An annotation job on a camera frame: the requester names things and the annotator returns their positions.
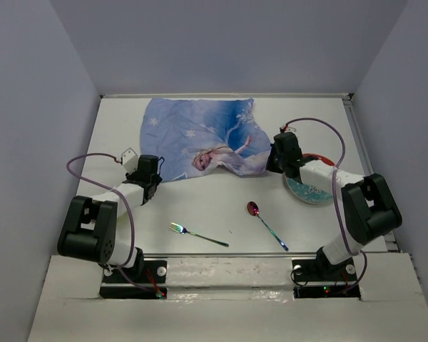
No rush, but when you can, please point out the red and blue plate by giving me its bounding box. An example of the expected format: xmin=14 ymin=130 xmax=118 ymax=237
xmin=283 ymin=152 xmax=336 ymax=207

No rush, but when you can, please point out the blue princess print cloth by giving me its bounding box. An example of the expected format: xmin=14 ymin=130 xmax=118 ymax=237
xmin=140 ymin=98 xmax=271 ymax=182

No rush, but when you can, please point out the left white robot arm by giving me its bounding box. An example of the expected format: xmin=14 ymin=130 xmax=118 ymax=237
xmin=57 ymin=152 xmax=144 ymax=289

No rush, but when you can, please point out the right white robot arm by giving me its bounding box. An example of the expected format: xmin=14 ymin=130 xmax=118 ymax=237
xmin=267 ymin=132 xmax=402 ymax=286

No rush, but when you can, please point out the iridescent fork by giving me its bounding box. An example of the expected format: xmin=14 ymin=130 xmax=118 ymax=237
xmin=170 ymin=222 xmax=230 ymax=248

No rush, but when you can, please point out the iridescent spoon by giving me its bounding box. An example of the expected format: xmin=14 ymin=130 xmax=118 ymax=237
xmin=246 ymin=201 xmax=289 ymax=252

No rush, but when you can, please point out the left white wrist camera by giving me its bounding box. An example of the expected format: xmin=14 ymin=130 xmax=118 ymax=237
xmin=121 ymin=147 xmax=139 ymax=174

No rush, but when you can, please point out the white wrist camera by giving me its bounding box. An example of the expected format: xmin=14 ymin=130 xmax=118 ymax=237
xmin=280 ymin=125 xmax=297 ymax=134
xmin=121 ymin=147 xmax=139 ymax=174

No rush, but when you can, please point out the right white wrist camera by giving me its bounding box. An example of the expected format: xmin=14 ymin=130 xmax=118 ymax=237
xmin=280 ymin=125 xmax=297 ymax=134

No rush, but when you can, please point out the silver front table rail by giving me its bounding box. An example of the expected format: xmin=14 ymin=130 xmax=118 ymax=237
xmin=62 ymin=251 xmax=402 ymax=258

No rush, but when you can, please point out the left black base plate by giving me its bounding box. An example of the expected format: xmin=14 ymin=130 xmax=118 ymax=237
xmin=98 ymin=259 xmax=168 ymax=300

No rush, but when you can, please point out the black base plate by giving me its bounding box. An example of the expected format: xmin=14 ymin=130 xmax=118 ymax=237
xmin=290 ymin=259 xmax=361 ymax=299
xmin=98 ymin=259 xmax=168 ymax=300

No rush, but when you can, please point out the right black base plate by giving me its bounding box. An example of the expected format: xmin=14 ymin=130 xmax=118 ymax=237
xmin=290 ymin=259 xmax=361 ymax=299

